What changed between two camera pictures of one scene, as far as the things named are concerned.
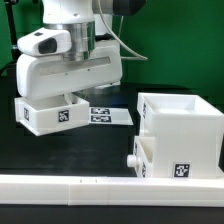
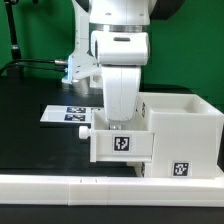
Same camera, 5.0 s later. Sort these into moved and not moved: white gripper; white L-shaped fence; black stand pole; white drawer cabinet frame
Moved: white gripper
Not moved: white drawer cabinet frame; white L-shaped fence; black stand pole
